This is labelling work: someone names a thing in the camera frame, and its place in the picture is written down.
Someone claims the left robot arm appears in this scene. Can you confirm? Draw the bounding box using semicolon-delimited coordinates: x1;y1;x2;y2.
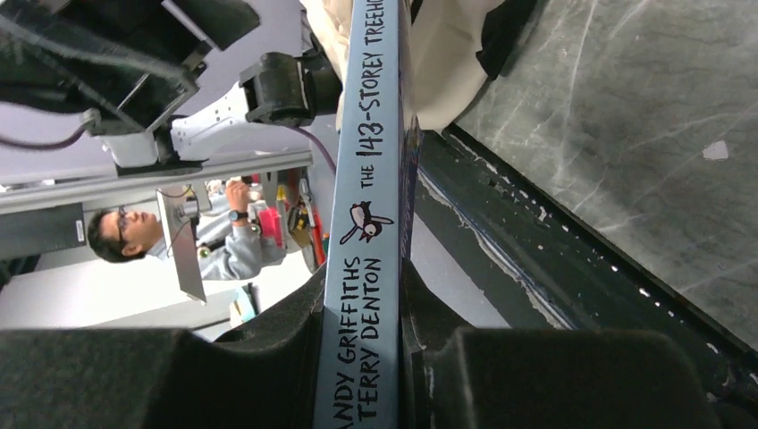
1;1;342;176

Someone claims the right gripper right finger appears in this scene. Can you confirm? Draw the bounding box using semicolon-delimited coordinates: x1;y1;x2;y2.
399;258;468;428

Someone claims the treehouse paperback book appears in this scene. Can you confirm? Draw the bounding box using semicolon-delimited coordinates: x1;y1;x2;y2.
312;1;408;428

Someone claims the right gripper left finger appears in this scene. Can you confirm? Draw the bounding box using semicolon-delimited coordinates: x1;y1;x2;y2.
214;267;325;428

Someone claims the aluminium frame rail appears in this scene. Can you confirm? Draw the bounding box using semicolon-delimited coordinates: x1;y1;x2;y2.
1;148;313;215

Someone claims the person in grey sweater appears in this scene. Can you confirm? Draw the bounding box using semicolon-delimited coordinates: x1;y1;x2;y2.
87;179;287;281

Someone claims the cream canvas backpack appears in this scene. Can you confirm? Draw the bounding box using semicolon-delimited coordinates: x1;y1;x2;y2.
299;0;540;134

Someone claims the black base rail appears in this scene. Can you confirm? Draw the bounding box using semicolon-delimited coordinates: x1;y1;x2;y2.
416;126;757;428

